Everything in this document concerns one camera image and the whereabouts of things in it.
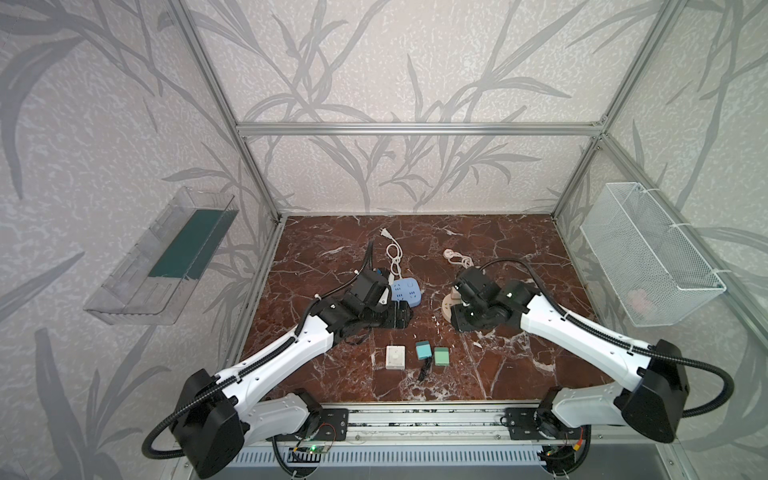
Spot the green charger adapter left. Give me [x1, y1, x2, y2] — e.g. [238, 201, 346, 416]
[433, 347, 450, 367]

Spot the teal charger adapter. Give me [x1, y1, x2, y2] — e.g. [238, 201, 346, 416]
[415, 341, 432, 360]

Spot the clear plastic wall shelf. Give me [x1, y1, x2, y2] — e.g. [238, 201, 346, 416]
[84, 187, 239, 326]

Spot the white wire mesh basket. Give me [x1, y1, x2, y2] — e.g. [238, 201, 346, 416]
[580, 182, 727, 327]

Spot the blue square power strip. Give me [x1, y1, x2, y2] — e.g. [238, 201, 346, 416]
[391, 278, 422, 308]

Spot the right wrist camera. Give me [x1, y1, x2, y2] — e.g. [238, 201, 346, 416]
[454, 267, 491, 297]

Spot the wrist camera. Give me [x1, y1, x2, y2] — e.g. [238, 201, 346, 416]
[348, 269, 389, 306]
[454, 267, 491, 297]

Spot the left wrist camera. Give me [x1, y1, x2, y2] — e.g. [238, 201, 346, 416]
[348, 269, 389, 306]

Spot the aluminium front rail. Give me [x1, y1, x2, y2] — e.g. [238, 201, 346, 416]
[221, 401, 679, 448]

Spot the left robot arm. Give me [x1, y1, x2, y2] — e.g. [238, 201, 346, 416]
[141, 243, 412, 479]

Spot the pink round power strip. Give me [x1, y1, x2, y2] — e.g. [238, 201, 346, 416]
[441, 290, 461, 322]

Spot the white charger adapter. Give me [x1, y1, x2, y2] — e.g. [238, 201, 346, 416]
[385, 345, 406, 371]

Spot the electronics board with wires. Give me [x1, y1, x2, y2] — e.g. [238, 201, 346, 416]
[270, 423, 336, 479]

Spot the white plug cable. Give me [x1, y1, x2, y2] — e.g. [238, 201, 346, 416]
[379, 228, 406, 281]

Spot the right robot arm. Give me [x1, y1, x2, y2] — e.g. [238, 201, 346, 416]
[450, 266, 735, 443]

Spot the right base wiring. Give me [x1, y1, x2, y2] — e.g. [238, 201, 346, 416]
[536, 431, 592, 478]

